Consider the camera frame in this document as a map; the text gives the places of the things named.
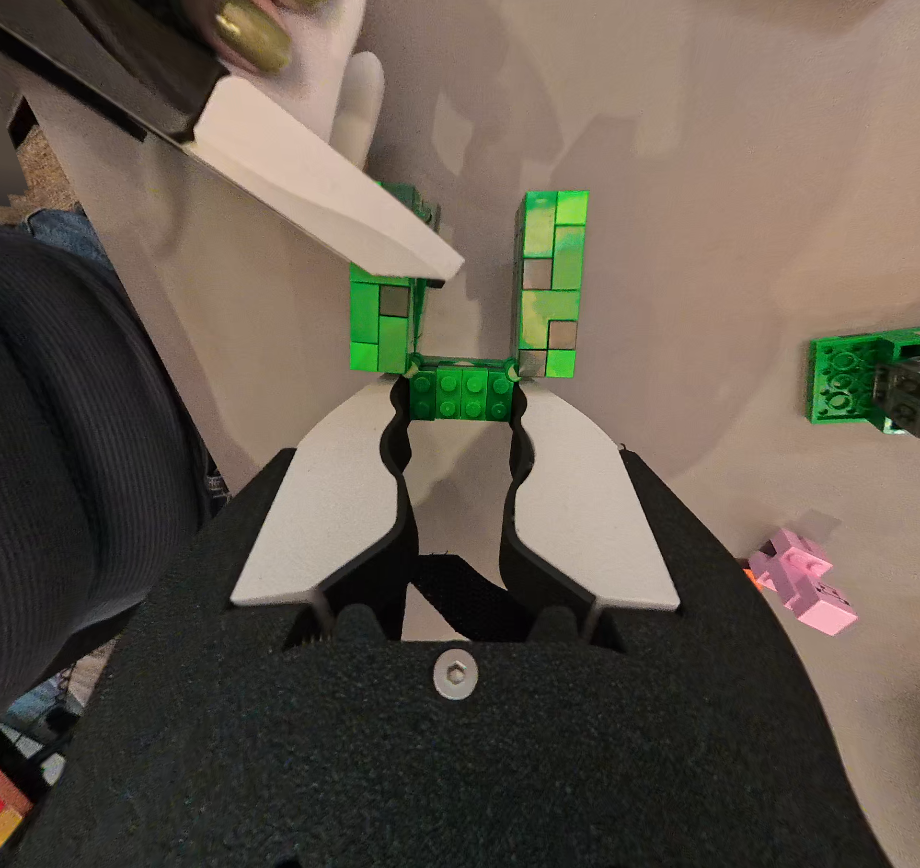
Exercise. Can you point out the pink brick pig figure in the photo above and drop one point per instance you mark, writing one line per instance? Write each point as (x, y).
(805, 588)

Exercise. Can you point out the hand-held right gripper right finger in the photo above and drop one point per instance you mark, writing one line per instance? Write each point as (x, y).
(589, 523)

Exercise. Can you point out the person's left forearm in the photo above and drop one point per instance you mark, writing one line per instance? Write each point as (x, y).
(86, 451)

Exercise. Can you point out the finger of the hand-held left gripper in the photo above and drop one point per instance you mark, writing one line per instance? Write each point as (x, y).
(309, 178)

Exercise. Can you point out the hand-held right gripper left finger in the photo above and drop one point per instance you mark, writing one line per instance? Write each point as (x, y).
(323, 516)

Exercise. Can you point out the grey black build green baseplate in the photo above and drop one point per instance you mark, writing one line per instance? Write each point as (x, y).
(841, 379)

